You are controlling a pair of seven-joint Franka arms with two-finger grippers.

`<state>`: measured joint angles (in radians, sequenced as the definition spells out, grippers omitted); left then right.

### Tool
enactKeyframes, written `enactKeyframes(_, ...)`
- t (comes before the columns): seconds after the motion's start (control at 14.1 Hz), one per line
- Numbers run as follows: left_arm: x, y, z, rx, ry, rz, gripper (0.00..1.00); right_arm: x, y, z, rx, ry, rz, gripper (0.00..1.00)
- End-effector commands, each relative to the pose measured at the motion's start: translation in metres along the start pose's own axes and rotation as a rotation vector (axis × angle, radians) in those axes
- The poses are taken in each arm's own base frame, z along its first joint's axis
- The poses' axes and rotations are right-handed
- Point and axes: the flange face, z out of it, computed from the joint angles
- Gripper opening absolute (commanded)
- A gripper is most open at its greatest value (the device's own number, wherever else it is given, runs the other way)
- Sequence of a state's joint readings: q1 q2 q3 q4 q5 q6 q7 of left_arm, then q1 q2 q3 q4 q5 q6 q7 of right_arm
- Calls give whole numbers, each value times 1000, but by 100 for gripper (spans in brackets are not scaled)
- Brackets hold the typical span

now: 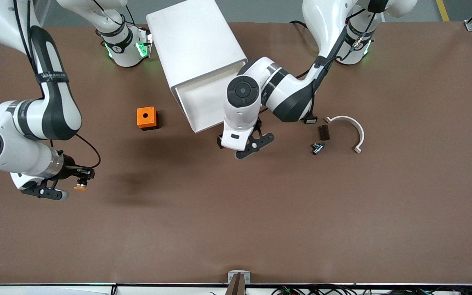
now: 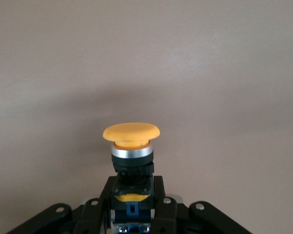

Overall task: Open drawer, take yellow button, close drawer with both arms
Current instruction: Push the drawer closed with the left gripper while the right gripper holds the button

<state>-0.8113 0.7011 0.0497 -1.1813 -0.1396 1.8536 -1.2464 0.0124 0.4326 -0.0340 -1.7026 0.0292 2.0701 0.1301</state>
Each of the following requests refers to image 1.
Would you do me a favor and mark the white plastic drawer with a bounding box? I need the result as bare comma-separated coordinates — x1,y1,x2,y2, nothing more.
171,61,248,134

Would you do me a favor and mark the white drawer cabinet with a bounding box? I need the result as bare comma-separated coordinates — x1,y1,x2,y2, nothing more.
145,0,248,90

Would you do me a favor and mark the orange box with hole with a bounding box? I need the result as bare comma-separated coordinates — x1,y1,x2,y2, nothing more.
136,107,159,131

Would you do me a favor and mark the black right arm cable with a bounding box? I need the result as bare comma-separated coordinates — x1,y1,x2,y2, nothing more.
13,0,101,169

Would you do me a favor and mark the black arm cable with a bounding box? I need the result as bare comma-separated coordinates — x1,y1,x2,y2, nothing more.
302,0,384,123
13,0,101,169

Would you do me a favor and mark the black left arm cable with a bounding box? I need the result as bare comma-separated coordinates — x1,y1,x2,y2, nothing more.
302,0,384,123

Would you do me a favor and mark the grey metal bracket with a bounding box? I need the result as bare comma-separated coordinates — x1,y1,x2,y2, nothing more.
227,270,251,284

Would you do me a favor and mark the white curved bracket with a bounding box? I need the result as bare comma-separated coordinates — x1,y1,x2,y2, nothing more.
325,116,365,154

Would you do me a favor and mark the grey metal post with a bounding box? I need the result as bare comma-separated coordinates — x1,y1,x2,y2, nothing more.
225,273,247,295

